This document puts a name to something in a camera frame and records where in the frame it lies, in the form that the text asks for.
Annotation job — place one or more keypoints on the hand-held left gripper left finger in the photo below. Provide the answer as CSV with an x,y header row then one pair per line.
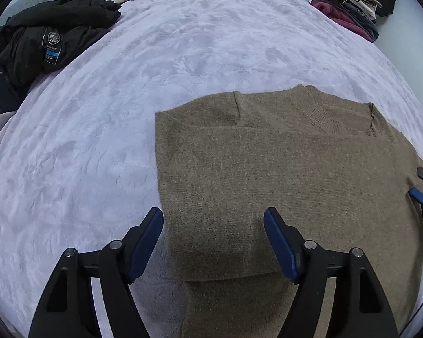
x,y
148,237

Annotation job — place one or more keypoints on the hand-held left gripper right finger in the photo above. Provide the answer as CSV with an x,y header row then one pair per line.
x,y
279,241

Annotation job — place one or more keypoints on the olive brown knit sweater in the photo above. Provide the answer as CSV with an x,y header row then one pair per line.
x,y
268,165

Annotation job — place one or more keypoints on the stack of folded clothes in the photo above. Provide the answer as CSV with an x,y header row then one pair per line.
x,y
349,10

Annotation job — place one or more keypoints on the lilac fleece blanket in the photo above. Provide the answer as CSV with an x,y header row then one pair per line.
x,y
162,60

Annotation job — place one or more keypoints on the black jacket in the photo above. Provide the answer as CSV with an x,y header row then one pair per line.
x,y
38,21

